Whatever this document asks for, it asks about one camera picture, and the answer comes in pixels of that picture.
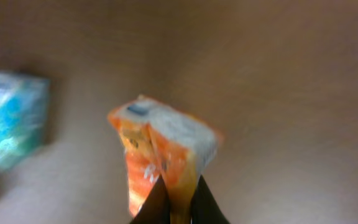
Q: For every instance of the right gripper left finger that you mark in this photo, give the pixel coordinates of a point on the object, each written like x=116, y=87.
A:
x=156, y=208

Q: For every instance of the teal small tissue pack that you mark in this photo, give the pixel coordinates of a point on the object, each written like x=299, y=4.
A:
x=23, y=114

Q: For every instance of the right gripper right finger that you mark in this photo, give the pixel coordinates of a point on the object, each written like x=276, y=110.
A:
x=204, y=208

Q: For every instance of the orange small tissue pack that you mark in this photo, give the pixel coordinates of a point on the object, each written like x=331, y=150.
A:
x=162, y=142

